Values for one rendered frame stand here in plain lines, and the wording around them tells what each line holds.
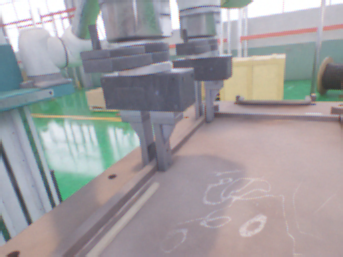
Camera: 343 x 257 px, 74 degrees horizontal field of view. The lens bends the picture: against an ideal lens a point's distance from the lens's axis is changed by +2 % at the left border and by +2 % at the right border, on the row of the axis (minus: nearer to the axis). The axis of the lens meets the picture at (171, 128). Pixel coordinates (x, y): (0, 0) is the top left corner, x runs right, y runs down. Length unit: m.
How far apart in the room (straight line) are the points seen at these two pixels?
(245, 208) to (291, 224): 0.05
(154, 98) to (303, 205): 0.22
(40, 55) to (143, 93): 1.01
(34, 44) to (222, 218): 1.16
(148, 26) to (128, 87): 0.09
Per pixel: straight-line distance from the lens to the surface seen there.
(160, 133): 0.33
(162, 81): 0.29
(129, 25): 0.29
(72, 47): 1.32
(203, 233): 0.26
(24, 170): 1.54
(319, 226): 0.29
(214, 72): 0.52
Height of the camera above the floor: 1.54
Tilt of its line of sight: 20 degrees down
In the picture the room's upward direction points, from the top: 6 degrees counter-clockwise
